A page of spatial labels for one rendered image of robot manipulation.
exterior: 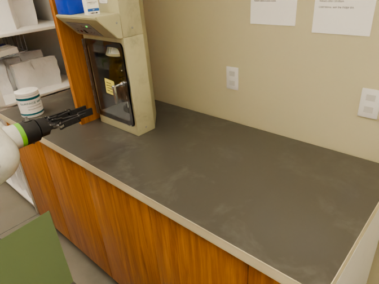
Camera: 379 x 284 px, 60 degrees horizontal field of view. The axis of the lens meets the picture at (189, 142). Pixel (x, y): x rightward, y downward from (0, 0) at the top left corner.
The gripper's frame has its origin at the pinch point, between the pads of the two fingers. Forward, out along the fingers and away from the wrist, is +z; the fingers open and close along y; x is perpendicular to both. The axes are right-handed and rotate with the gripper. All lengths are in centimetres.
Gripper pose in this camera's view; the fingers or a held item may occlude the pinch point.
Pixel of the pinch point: (82, 112)
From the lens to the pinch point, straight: 147.3
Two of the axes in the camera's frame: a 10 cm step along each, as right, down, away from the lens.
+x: 0.5, 8.8, 4.7
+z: 6.7, -3.8, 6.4
